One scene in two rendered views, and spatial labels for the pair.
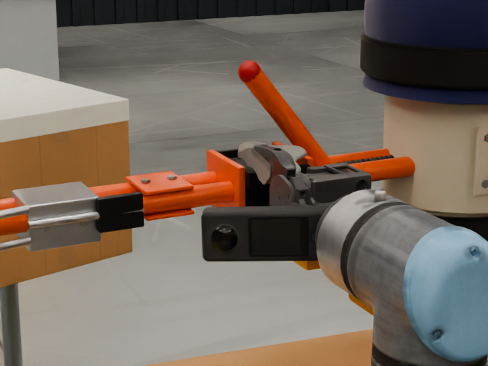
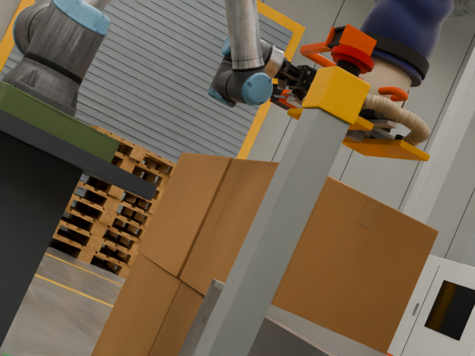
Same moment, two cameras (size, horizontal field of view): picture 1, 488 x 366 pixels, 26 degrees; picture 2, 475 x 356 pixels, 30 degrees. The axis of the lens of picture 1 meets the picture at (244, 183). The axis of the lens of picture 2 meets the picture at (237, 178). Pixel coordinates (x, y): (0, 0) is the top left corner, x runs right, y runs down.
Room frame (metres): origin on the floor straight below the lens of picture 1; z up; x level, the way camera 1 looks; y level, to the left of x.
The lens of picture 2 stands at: (1.08, -2.68, 0.67)
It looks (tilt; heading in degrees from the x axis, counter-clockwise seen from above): 5 degrees up; 94
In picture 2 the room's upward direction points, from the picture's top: 24 degrees clockwise
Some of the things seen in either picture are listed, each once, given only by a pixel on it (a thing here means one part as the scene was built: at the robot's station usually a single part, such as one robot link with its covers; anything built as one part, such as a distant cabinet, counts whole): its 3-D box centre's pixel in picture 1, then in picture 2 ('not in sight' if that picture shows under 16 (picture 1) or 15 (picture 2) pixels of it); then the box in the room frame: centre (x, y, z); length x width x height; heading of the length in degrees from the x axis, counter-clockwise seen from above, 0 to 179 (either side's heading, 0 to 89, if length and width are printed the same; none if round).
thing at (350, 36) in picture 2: not in sight; (350, 43); (1.05, -0.62, 1.24); 0.09 x 0.08 x 0.05; 25
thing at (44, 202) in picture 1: (56, 215); (300, 99); (0.96, 0.18, 1.23); 0.07 x 0.07 x 0.04; 25
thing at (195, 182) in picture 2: not in sight; (230, 232); (0.93, 0.34, 0.74); 0.60 x 0.40 x 0.40; 111
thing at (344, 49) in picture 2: not in sight; (350, 64); (1.07, -1.32, 1.02); 0.07 x 0.07 x 0.04
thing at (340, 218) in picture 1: (371, 241); (271, 61); (0.85, -0.11, 1.24); 0.09 x 0.05 x 0.10; 115
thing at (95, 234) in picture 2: not in sight; (99, 197); (-0.87, 6.88, 0.65); 1.29 x 1.10 x 1.30; 115
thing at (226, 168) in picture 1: (259, 181); not in sight; (1.05, -0.02, 1.24); 0.10 x 0.08 x 0.06; 25
